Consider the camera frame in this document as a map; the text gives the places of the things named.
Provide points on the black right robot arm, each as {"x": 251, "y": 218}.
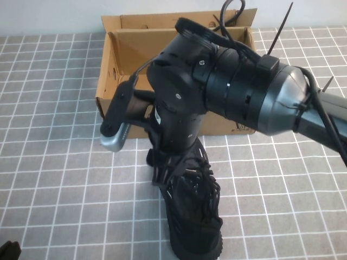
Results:
{"x": 244, "y": 89}

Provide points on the black mesh sneaker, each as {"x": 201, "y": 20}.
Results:
{"x": 195, "y": 216}

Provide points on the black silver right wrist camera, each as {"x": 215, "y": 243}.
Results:
{"x": 116, "y": 116}

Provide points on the brown cardboard shoe box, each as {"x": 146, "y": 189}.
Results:
{"x": 127, "y": 46}

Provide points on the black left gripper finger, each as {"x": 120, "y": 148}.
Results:
{"x": 15, "y": 252}
{"x": 5, "y": 252}

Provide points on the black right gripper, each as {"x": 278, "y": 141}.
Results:
{"x": 179, "y": 130}

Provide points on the black zip tie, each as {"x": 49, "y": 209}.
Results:
{"x": 279, "y": 29}
{"x": 299, "y": 119}

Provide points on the grey white-grid tablecloth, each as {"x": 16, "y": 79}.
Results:
{"x": 54, "y": 189}

